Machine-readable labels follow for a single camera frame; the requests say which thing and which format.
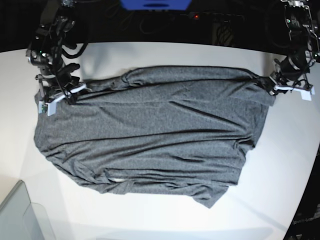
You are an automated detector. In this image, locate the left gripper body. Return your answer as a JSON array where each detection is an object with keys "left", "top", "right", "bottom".
[{"left": 267, "top": 56, "right": 315, "bottom": 96}]

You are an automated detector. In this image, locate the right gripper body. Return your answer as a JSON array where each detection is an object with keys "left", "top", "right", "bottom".
[{"left": 35, "top": 63, "right": 86, "bottom": 105}]

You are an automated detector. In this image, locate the grey t-shirt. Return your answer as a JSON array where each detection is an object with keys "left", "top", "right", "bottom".
[{"left": 34, "top": 66, "right": 276, "bottom": 208}]

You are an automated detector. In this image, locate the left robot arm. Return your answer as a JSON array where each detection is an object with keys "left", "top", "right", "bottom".
[{"left": 264, "top": 0, "right": 320, "bottom": 101}]

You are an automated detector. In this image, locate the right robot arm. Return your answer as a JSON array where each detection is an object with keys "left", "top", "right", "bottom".
[{"left": 26, "top": 0, "right": 89, "bottom": 105}]

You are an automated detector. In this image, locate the black power strip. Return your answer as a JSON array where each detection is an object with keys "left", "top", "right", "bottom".
[{"left": 187, "top": 11, "right": 245, "bottom": 22}]

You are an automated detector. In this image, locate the blue plastic bin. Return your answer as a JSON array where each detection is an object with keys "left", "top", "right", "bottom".
[{"left": 120, "top": 0, "right": 192, "bottom": 11}]

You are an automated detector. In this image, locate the translucent grey tray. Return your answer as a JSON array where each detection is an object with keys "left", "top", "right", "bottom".
[{"left": 0, "top": 180, "right": 56, "bottom": 240}]

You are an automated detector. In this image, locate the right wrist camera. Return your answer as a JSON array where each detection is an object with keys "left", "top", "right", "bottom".
[{"left": 38, "top": 100, "right": 57, "bottom": 117}]

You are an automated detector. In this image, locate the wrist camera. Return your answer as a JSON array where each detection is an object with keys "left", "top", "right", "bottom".
[
  {"left": 300, "top": 86, "right": 315, "bottom": 102},
  {"left": 38, "top": 100, "right": 57, "bottom": 117}
]

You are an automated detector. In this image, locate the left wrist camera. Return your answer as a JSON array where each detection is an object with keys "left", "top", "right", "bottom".
[{"left": 300, "top": 86, "right": 315, "bottom": 102}]

